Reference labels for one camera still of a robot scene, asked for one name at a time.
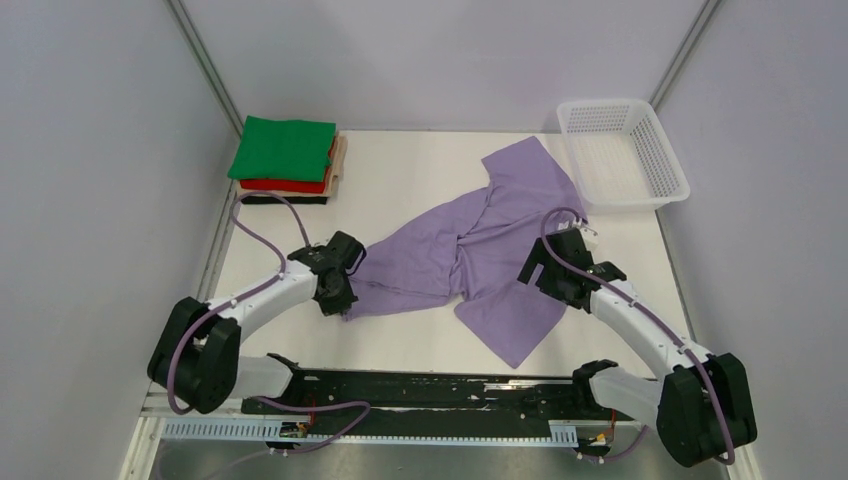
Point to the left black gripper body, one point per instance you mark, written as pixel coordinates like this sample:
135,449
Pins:
343,288

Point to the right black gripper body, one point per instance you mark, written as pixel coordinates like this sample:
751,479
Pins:
548,280

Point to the lavender t shirt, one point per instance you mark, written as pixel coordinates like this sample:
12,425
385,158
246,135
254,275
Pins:
472,249

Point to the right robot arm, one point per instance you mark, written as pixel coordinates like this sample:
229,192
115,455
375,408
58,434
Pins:
698,402

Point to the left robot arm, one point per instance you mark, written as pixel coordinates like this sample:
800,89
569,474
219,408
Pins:
197,357

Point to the black folded t shirt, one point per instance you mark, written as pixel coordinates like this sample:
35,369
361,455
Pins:
269,200

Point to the red folded t shirt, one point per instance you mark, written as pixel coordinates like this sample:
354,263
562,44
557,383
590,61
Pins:
304,170

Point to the beige folded t shirt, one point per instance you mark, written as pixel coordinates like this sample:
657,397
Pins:
336,166

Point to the white plastic basket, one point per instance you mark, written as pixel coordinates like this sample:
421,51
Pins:
620,155

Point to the green folded t shirt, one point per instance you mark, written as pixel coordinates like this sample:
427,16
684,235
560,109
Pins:
260,133

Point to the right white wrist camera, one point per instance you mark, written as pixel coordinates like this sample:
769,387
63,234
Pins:
589,236

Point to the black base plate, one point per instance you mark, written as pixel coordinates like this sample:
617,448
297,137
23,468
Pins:
420,403

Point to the white slotted cable duct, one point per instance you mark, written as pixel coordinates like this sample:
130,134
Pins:
279,430

